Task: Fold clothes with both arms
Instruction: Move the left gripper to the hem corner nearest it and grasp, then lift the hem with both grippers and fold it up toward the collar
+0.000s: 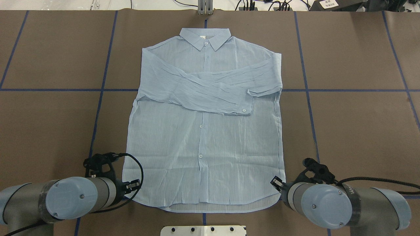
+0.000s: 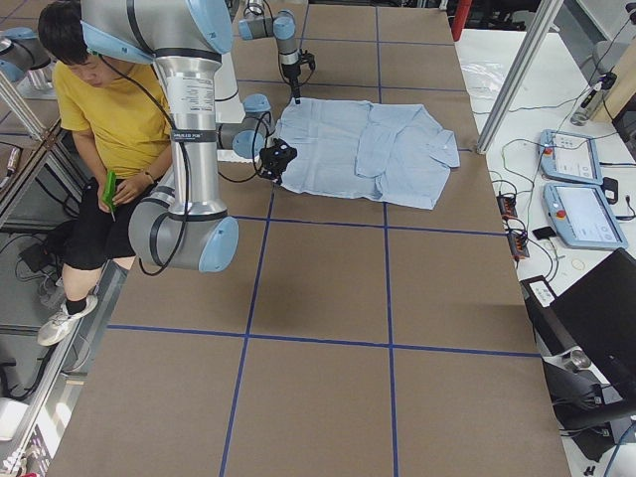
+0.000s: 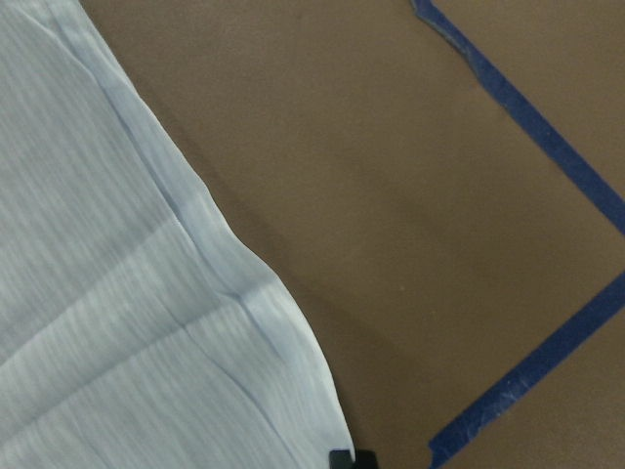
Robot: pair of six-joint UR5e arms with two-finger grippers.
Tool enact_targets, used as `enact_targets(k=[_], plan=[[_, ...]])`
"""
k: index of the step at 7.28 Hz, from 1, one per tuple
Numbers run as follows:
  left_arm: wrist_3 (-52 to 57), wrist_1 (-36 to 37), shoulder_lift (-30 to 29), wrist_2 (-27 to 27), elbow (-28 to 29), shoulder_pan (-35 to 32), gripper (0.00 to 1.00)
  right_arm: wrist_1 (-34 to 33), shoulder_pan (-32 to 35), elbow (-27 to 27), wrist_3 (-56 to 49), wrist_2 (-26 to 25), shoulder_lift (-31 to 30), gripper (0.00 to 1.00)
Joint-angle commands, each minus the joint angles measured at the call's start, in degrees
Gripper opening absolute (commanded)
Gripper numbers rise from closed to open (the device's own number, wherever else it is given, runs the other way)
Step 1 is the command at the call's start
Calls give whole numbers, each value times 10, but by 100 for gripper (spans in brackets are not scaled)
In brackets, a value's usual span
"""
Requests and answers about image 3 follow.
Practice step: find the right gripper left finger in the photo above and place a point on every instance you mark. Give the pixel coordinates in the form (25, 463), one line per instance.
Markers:
(340, 459)

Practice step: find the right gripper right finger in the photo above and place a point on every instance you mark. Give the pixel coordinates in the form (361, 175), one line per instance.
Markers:
(365, 459)

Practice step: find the light blue button-up shirt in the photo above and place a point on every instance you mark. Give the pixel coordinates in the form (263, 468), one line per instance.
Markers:
(137, 331)

